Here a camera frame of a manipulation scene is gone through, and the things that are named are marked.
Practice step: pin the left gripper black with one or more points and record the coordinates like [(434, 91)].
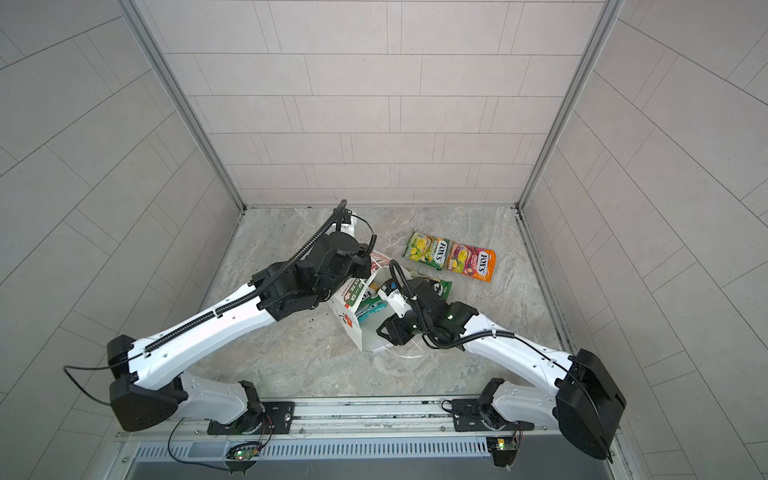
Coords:
[(361, 254)]

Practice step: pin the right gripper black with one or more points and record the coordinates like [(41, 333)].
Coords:
[(394, 329)]

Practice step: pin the green Fox's candy bag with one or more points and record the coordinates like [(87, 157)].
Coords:
[(428, 249), (441, 287)]

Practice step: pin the white floral paper bag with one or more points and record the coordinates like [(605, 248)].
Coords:
[(348, 298)]

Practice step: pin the orange Fox's candy bag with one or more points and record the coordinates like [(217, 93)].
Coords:
[(471, 261)]

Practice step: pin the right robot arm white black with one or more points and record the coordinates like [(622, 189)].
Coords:
[(553, 372)]

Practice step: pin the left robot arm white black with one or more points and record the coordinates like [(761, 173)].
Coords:
[(151, 383)]

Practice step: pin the green snack packets in bag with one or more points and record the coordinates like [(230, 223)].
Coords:
[(369, 306)]

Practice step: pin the right circuit board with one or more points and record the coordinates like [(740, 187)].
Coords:
[(503, 450)]

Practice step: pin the circuit board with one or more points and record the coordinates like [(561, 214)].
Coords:
[(503, 450), (244, 452)]

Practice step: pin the left circuit board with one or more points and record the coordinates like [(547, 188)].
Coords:
[(244, 452)]

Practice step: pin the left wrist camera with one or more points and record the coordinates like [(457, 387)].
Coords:
[(345, 222)]

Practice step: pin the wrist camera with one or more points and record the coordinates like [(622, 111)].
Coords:
[(345, 222), (390, 293)]

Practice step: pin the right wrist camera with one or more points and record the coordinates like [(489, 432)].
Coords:
[(390, 293)]

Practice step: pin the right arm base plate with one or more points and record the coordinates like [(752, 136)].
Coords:
[(470, 415)]

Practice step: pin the aluminium mounting rail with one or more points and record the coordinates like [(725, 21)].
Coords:
[(372, 414)]

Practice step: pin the vented cable duct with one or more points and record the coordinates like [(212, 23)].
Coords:
[(320, 449)]

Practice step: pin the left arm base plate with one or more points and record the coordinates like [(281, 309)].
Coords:
[(271, 418)]

